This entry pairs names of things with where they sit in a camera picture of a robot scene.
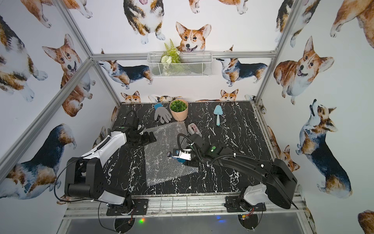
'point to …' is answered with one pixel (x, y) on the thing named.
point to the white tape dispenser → (192, 128)
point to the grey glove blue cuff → (164, 114)
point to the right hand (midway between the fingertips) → (184, 154)
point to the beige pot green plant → (179, 108)
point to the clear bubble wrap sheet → (160, 167)
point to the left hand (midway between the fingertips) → (152, 139)
